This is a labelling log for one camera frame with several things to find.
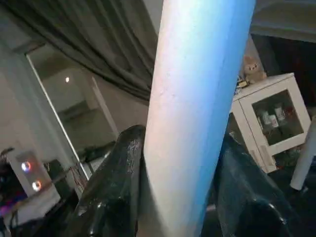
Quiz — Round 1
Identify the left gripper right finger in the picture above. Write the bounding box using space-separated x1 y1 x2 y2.
200 133 298 237

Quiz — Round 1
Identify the grey window curtain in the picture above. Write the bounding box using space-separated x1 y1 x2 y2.
7 0 164 103

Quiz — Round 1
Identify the white device with lights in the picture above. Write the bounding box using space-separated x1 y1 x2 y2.
6 150 51 199

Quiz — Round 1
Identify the beige plush toy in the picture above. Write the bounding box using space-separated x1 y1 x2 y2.
241 54 268 85

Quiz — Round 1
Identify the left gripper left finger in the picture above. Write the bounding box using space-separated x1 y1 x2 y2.
63 124 147 237

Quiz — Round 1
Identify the white plastic table leg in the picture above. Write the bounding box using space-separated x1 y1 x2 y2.
290 118 316 191
137 0 257 237

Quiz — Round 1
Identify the white glass door cabinet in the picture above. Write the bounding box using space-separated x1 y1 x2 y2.
229 73 313 174

